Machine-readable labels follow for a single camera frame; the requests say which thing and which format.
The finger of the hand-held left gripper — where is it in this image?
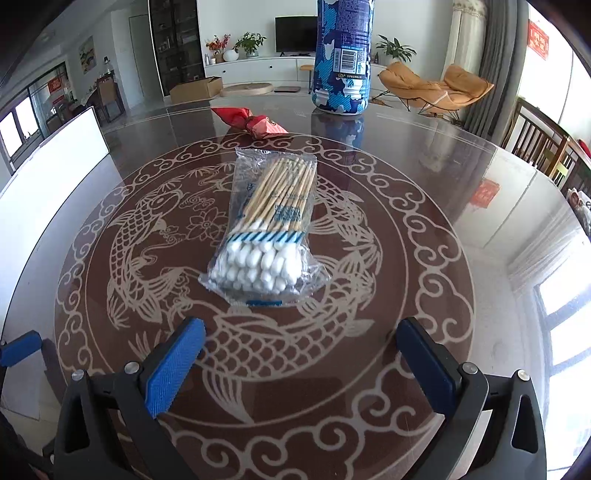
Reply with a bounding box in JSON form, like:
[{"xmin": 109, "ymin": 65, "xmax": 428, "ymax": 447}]
[{"xmin": 0, "ymin": 331, "xmax": 43, "ymax": 367}]

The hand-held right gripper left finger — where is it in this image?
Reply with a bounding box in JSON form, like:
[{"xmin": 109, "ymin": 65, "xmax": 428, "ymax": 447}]
[{"xmin": 54, "ymin": 316, "xmax": 207, "ymax": 480}]

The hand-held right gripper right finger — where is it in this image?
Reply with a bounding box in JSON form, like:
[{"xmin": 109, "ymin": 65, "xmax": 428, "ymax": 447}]
[{"xmin": 396, "ymin": 318, "xmax": 548, "ymax": 480}]

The clear cotton swab pack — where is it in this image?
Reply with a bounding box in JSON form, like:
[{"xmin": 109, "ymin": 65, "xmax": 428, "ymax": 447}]
[{"xmin": 198, "ymin": 148, "xmax": 333, "ymax": 308}]

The brown fish-patterned glass desktop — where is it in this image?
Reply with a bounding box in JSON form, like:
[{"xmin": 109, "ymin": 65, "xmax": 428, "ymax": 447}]
[{"xmin": 0, "ymin": 92, "xmax": 589, "ymax": 480}]

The person's black clothing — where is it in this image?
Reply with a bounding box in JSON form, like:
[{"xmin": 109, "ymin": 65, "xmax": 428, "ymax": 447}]
[{"xmin": 0, "ymin": 411, "xmax": 52, "ymax": 480}]

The red wrapped candy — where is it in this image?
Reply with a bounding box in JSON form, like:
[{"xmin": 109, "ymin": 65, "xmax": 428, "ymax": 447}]
[{"xmin": 211, "ymin": 106, "xmax": 289, "ymax": 139}]

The brown wooden chair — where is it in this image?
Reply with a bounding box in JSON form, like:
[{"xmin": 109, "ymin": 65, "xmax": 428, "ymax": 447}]
[{"xmin": 503, "ymin": 97, "xmax": 591, "ymax": 185}]

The orange lounge chair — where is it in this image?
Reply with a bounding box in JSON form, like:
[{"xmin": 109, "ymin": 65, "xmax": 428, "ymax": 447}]
[{"xmin": 379, "ymin": 62, "xmax": 495, "ymax": 116}]

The cardboard box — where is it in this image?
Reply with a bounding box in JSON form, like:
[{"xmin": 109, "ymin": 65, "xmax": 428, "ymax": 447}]
[{"xmin": 169, "ymin": 76, "xmax": 223, "ymax": 103}]

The round beige floor cushion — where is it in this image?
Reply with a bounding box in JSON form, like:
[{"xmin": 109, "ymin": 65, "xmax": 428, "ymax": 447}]
[{"xmin": 219, "ymin": 82, "xmax": 274, "ymax": 97}]

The white television cabinet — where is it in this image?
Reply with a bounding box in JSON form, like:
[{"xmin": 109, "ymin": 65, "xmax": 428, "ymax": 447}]
[{"xmin": 204, "ymin": 53, "xmax": 389, "ymax": 88}]

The grey curtain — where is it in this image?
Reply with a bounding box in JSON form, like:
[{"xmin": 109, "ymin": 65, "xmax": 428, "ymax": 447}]
[{"xmin": 464, "ymin": 0, "xmax": 529, "ymax": 137}]

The broad-leaf green potted plant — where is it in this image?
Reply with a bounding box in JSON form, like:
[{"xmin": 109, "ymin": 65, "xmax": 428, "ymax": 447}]
[{"xmin": 375, "ymin": 35, "xmax": 416, "ymax": 63}]

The dark glass display cabinet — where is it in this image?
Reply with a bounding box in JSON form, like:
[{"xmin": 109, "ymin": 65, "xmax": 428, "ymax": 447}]
[{"xmin": 150, "ymin": 0, "xmax": 206, "ymax": 95}]

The red flower arrangement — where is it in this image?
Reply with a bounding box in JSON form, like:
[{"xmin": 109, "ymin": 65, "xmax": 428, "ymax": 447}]
[{"xmin": 206, "ymin": 34, "xmax": 232, "ymax": 63}]

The blue camouflage bottle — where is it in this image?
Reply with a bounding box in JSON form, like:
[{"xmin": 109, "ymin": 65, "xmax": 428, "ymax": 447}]
[{"xmin": 310, "ymin": 0, "xmax": 372, "ymax": 114}]

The bushy green potted plant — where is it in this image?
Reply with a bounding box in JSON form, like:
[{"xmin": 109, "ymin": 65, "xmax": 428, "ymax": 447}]
[{"xmin": 233, "ymin": 32, "xmax": 267, "ymax": 58}]

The cream curtain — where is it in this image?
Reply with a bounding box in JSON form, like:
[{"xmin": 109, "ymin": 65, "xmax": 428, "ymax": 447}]
[{"xmin": 450, "ymin": 0, "xmax": 490, "ymax": 70}]

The black flat television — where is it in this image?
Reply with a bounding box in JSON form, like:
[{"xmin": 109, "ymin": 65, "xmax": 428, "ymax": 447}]
[{"xmin": 275, "ymin": 16, "xmax": 318, "ymax": 54}]

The framed wall painting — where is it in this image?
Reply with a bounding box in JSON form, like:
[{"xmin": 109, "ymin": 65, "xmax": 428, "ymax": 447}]
[{"xmin": 78, "ymin": 36, "xmax": 96, "ymax": 72}]

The red wall hanging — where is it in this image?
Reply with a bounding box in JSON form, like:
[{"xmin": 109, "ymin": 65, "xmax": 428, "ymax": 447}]
[{"xmin": 527, "ymin": 18, "xmax": 550, "ymax": 61}]

